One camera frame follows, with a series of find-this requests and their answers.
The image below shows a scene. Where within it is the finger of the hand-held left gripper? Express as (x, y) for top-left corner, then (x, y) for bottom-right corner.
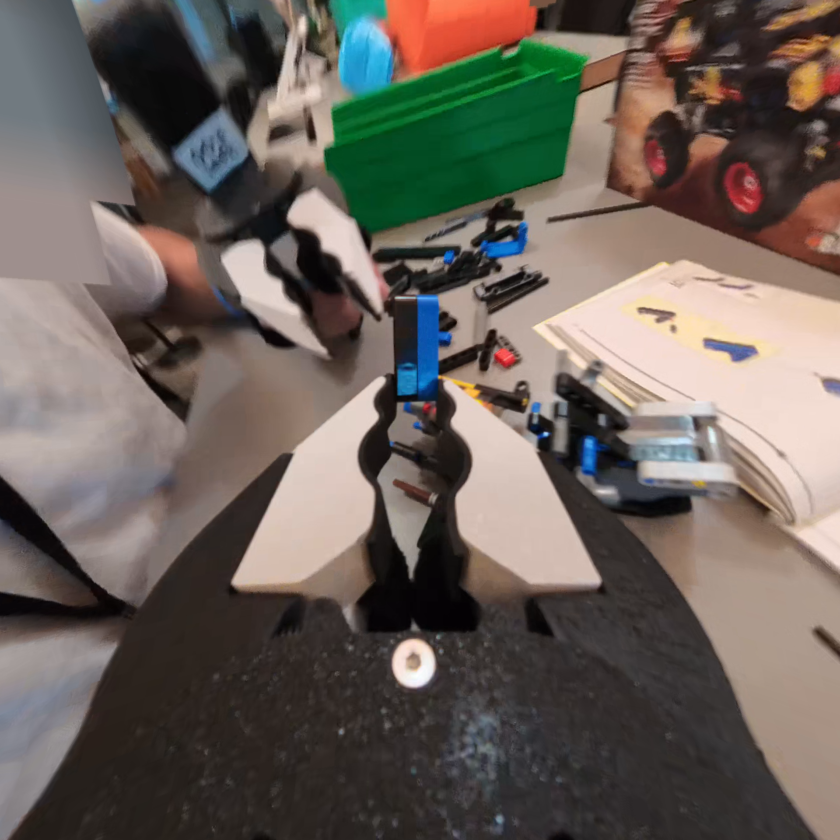
(287, 189), (389, 322)
(220, 238), (365, 361)

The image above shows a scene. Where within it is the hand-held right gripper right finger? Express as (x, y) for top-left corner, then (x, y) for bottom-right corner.
(413, 379), (602, 601)

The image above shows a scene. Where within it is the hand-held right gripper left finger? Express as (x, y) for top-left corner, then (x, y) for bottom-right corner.
(230, 375), (398, 603)

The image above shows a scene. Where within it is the person's left forearm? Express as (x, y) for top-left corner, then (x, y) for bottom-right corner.
(141, 226), (227, 322)

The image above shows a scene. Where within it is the pile of large black lego pieces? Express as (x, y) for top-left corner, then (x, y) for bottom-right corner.
(371, 197), (552, 316)

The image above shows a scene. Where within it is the partly built lego truck chassis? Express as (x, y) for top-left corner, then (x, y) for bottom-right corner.
(438, 354), (744, 514)

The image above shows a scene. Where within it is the blue lego panel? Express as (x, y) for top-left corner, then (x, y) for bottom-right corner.
(481, 222), (530, 258)

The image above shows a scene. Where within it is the long black lego axle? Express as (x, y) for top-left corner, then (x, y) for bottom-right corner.
(546, 201), (652, 224)

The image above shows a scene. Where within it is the lego set box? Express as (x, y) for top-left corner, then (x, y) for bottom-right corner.
(605, 0), (840, 275)

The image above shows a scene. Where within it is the person's left hand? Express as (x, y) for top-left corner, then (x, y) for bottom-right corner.
(310, 287), (365, 343)

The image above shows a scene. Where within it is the black stool chair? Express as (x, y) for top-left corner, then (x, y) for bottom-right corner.
(121, 315), (204, 421)

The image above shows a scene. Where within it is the green storage bin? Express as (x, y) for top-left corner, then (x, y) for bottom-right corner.
(323, 38), (589, 235)

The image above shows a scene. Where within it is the light blue crumpled bag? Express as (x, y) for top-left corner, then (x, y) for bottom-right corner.
(336, 16), (396, 97)

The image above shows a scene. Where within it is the orange storage bin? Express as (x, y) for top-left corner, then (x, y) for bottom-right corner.
(384, 0), (540, 74)

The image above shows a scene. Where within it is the open instruction booklet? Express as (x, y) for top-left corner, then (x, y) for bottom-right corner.
(533, 259), (840, 575)

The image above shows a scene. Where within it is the black shoulder strap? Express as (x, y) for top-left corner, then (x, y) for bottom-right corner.
(0, 476), (135, 619)

